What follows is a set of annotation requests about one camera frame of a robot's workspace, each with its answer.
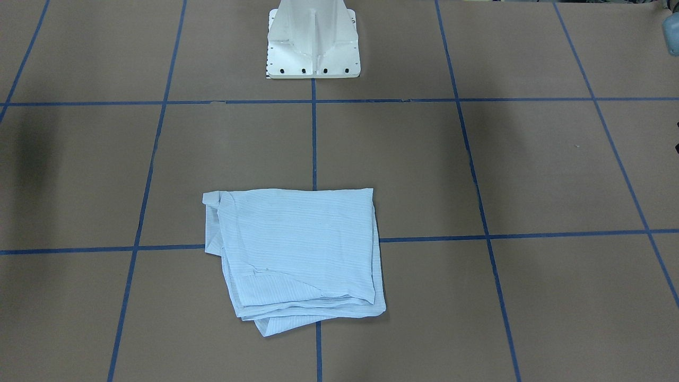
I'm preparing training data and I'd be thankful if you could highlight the light blue striped shirt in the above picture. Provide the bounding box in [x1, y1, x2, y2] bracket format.
[202, 188, 387, 337]

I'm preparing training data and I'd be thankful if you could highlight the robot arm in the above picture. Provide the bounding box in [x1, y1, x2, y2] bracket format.
[661, 12, 679, 57]

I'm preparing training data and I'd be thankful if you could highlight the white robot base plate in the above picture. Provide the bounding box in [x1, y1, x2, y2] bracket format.
[265, 1, 361, 79]

